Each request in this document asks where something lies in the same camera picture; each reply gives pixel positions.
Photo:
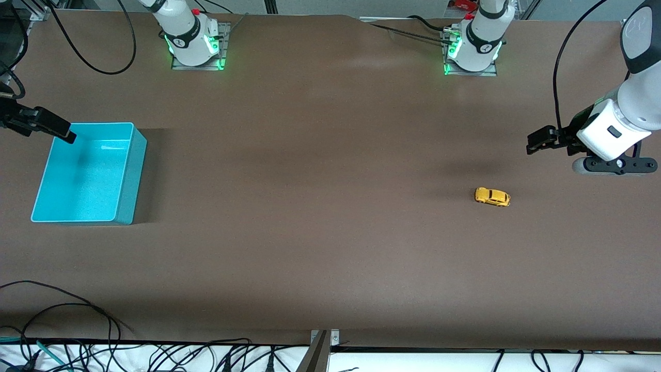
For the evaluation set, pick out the metal frame post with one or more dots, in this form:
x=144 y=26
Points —
x=317 y=356

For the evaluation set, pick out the teal plastic bin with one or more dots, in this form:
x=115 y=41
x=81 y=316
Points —
x=82 y=181

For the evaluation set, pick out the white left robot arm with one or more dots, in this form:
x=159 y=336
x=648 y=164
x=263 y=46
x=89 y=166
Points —
x=643 y=93

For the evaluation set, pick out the aluminium frame profile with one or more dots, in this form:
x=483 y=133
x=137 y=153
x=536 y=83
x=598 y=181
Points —
x=36 y=13

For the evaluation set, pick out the red object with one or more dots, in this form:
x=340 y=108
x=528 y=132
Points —
x=463 y=5

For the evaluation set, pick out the yellow beetle toy car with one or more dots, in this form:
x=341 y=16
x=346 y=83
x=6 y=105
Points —
x=491 y=196

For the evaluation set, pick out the metal base plate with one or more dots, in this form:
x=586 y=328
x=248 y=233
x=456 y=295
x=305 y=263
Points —
x=178 y=64
x=485 y=73

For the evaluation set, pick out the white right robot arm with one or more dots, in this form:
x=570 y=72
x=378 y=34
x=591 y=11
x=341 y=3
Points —
x=188 y=36

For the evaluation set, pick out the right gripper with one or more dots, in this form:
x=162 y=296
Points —
x=11 y=117

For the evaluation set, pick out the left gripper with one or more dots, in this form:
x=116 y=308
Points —
x=566 y=135

